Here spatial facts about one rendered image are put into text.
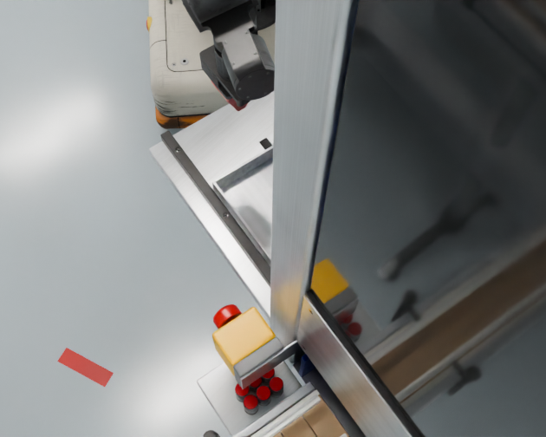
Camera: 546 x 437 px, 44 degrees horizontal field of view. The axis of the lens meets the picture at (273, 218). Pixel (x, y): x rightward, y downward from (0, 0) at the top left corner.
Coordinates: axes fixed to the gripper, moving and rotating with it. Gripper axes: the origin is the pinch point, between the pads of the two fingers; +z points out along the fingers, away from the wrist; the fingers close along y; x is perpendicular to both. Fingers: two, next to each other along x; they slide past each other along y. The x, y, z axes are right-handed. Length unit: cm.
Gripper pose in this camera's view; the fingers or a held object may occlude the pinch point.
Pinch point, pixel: (240, 105)
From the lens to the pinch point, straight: 103.7
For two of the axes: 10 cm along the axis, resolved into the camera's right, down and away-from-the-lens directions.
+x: 8.2, -5.2, 2.5
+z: 0.0, 4.3, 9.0
